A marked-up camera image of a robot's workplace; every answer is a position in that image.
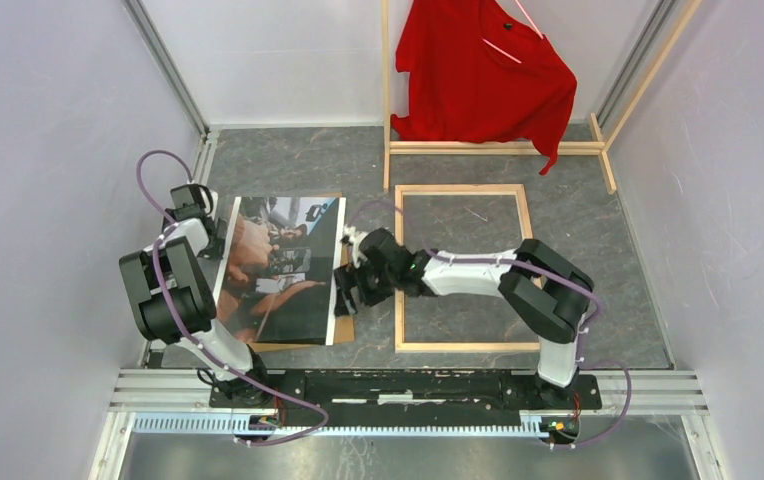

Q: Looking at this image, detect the brown cardboard backing board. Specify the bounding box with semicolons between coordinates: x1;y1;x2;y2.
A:
236;194;354;347

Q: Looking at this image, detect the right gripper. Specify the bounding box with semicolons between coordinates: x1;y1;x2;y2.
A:
334;256;398;315

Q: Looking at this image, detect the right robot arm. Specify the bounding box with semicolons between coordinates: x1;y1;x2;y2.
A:
333;227;602;408

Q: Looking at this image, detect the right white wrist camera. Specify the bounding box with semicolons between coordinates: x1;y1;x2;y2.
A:
341;225;368;267

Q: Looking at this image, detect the wooden clothes rack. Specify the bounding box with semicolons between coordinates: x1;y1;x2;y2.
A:
381;0;703;195

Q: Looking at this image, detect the pink clothes hanger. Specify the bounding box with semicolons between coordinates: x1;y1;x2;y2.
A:
480;0;548;65

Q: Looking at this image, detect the red t-shirt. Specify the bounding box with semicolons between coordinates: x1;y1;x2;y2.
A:
391;0;577;174

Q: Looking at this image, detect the printed photo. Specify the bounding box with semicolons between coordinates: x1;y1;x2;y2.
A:
214;193;354;351

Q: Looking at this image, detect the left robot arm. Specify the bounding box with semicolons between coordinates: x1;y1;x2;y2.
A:
119;183;272;408

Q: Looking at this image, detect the wooden picture frame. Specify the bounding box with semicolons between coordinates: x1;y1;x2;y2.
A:
393;184;545;354

